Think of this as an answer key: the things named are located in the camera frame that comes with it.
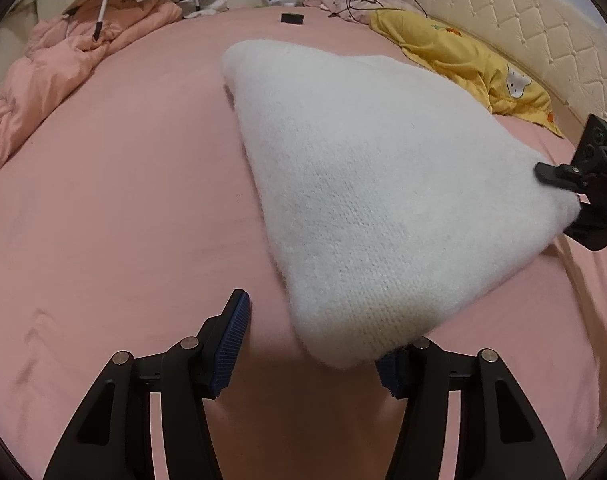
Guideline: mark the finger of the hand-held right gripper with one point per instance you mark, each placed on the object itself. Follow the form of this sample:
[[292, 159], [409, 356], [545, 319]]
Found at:
[[558, 176], [593, 230]]

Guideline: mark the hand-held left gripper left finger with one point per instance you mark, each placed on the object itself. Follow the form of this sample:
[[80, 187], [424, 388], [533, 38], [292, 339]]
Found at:
[[228, 345]]

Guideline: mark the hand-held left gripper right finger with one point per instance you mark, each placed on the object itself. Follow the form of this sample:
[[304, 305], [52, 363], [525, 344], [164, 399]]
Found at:
[[391, 372]]

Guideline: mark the white knit cardigan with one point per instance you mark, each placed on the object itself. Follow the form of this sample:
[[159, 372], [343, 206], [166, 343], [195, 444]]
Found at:
[[373, 185]]

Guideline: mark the yellow printed pillow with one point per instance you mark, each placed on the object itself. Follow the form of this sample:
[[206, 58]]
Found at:
[[463, 55]]

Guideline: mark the cream tufted headboard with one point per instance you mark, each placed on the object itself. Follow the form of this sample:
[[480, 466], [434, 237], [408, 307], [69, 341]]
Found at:
[[533, 15]]

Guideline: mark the pink bed sheet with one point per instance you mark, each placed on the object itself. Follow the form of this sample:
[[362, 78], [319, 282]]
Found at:
[[133, 185]]

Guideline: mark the light pink cloth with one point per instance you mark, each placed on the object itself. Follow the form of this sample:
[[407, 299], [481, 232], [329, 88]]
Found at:
[[323, 2]]

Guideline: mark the small black box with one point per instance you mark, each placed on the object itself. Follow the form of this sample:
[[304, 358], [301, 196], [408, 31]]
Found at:
[[291, 18]]

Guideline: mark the pink duvet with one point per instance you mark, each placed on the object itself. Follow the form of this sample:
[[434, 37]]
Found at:
[[58, 60]]

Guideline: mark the white socks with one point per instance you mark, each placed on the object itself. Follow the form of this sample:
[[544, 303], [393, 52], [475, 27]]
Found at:
[[208, 8]]

